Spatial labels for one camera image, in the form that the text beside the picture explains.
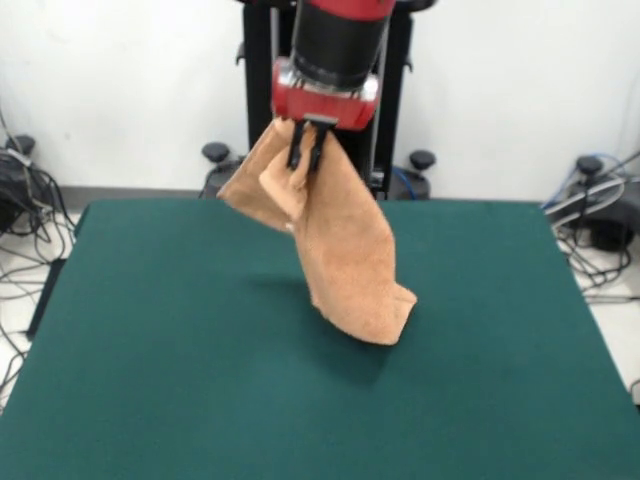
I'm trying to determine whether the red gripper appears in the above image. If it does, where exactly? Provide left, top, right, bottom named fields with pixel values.
left=272, top=57, right=380, bottom=174

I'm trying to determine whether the tan terry towel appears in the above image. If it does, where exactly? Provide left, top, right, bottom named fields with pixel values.
left=217, top=118, right=419, bottom=346

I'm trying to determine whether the dark green tablecloth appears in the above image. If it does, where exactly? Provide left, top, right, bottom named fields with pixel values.
left=0, top=198, right=635, bottom=480

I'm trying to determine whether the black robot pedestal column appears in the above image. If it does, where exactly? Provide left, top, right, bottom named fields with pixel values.
left=233, top=0, right=436, bottom=201

